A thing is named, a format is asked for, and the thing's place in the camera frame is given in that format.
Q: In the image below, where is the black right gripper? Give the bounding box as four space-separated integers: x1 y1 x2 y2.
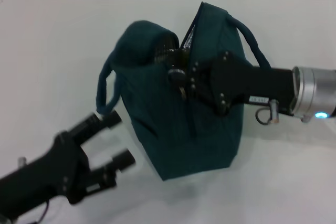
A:
167 50 299 116

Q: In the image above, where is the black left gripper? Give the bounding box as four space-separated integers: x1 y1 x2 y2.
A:
0 110 137 222

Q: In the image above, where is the dark teal fabric lunch bag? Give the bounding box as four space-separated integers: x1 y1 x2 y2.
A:
96 1 272 182

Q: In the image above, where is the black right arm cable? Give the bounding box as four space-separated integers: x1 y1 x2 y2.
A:
256 99 280 125

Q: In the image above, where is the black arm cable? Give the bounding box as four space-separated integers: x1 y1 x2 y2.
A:
17 156 52 223
256 99 280 125

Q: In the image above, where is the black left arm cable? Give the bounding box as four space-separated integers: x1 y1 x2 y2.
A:
17 156 52 223

